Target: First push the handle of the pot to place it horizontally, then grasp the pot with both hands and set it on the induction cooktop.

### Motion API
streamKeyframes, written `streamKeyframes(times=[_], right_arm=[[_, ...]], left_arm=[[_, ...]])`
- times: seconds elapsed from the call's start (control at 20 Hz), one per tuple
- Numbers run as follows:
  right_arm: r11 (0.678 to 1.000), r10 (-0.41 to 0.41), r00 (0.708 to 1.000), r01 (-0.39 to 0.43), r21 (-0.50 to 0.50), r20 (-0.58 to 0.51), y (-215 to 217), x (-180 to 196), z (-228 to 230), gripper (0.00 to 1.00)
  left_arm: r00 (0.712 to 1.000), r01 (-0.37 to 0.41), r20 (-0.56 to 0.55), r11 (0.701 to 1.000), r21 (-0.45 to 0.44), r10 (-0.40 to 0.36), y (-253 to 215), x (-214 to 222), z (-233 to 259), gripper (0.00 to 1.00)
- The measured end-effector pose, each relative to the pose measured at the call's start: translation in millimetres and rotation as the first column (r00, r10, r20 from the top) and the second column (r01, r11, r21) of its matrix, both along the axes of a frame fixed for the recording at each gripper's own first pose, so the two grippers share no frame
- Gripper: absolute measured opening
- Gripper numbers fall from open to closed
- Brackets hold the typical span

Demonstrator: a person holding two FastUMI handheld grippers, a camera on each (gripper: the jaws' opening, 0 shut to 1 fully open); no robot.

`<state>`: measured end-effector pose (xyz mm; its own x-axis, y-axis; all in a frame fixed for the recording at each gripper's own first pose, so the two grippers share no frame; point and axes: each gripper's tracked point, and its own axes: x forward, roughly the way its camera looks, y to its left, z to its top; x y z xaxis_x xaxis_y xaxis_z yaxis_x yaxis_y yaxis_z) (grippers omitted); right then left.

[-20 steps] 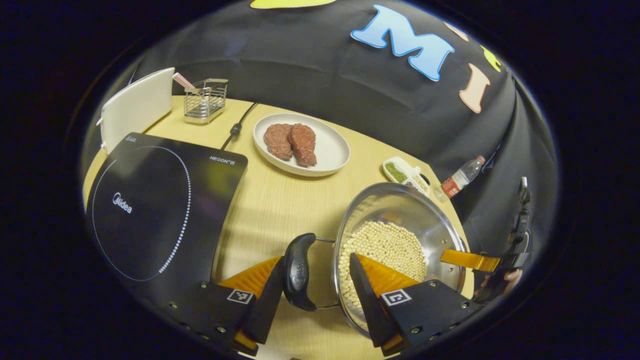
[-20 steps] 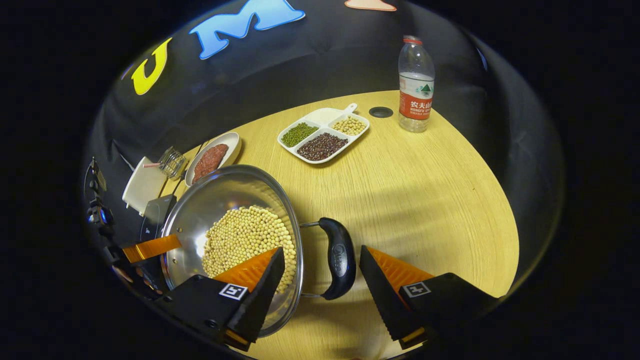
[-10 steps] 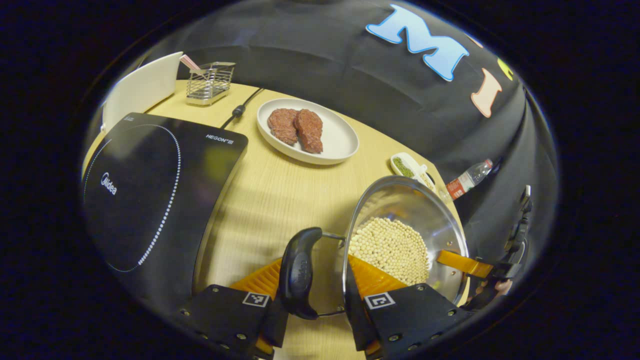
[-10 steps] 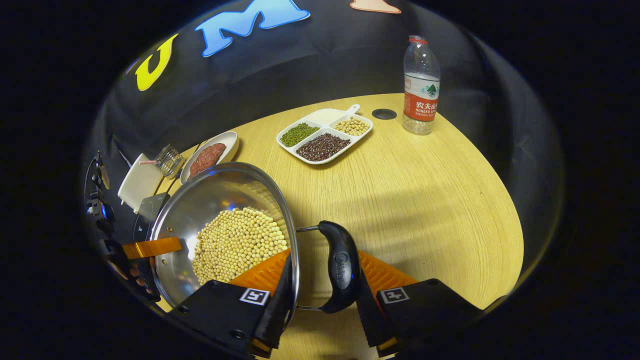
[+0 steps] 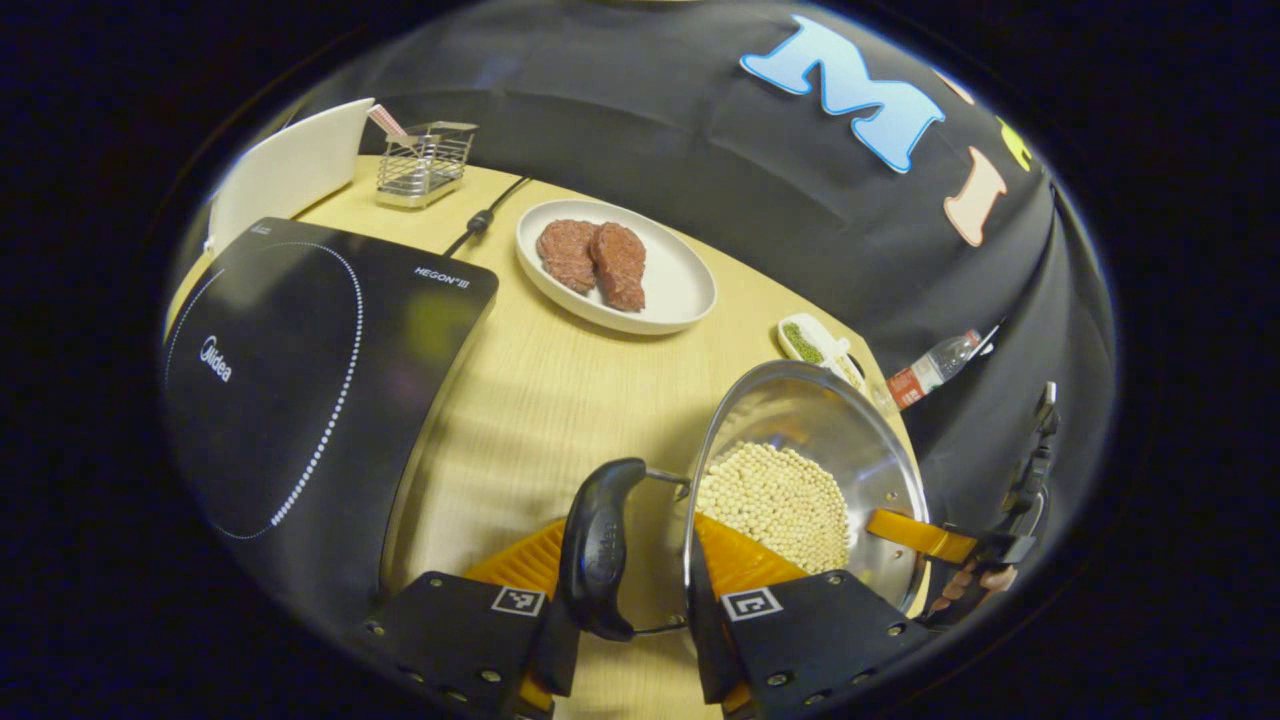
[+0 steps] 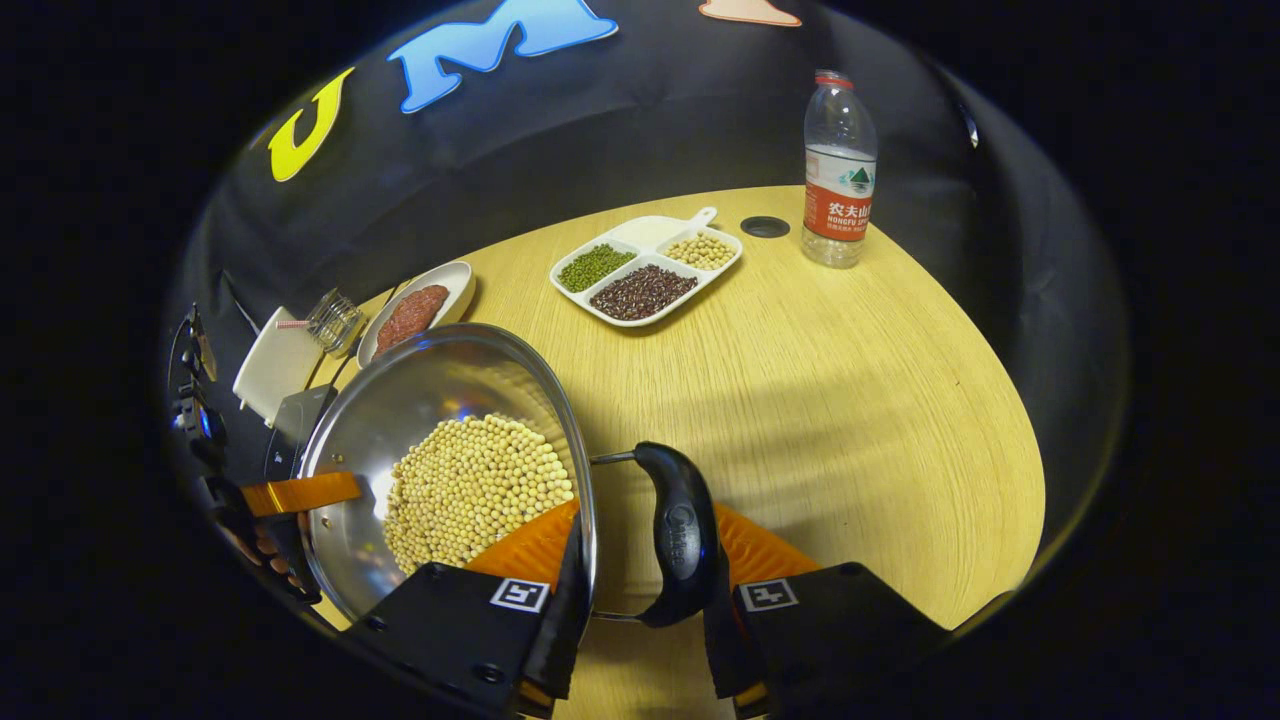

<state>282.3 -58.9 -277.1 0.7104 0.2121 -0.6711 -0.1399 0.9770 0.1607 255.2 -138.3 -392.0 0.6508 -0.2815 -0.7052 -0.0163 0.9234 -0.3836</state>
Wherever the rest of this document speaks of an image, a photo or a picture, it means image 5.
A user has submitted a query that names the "black power cable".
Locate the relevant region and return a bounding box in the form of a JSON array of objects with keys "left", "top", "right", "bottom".
[{"left": 443, "top": 176, "right": 531, "bottom": 257}]

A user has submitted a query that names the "pile of green beans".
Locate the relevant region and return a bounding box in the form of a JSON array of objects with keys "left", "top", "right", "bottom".
[{"left": 782, "top": 322, "right": 825, "bottom": 365}]

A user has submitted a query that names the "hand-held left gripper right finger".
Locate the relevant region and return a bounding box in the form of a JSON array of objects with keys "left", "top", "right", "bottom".
[{"left": 685, "top": 512, "right": 936, "bottom": 719}]

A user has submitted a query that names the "metal wire basket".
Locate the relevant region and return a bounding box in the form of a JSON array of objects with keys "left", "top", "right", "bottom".
[{"left": 376, "top": 121, "right": 479, "bottom": 209}]

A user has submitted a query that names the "black induction cooktop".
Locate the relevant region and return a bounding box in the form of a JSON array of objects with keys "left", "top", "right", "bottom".
[{"left": 162, "top": 217, "right": 499, "bottom": 641}]

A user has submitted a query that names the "pile of soybeans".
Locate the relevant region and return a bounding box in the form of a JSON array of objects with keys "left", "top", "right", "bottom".
[{"left": 695, "top": 442, "right": 853, "bottom": 575}]

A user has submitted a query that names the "white round plate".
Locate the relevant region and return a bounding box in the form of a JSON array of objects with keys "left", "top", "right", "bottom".
[{"left": 516, "top": 199, "right": 718, "bottom": 336}]

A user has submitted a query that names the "clear plastic water bottle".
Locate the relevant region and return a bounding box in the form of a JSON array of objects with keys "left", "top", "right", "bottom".
[{"left": 885, "top": 328, "right": 986, "bottom": 411}]

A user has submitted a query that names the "steel pot with black handles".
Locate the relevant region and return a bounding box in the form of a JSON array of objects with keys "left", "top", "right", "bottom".
[{"left": 558, "top": 360, "right": 931, "bottom": 641}]

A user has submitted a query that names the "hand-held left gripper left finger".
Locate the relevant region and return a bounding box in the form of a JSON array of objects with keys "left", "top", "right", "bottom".
[{"left": 350, "top": 518, "right": 581, "bottom": 716}]

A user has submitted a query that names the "white divided dish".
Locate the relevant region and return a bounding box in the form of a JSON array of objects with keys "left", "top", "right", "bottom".
[{"left": 776, "top": 313, "right": 871, "bottom": 393}]

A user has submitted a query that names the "white toaster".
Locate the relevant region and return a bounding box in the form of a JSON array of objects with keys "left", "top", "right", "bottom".
[{"left": 205, "top": 97, "right": 376, "bottom": 256}]

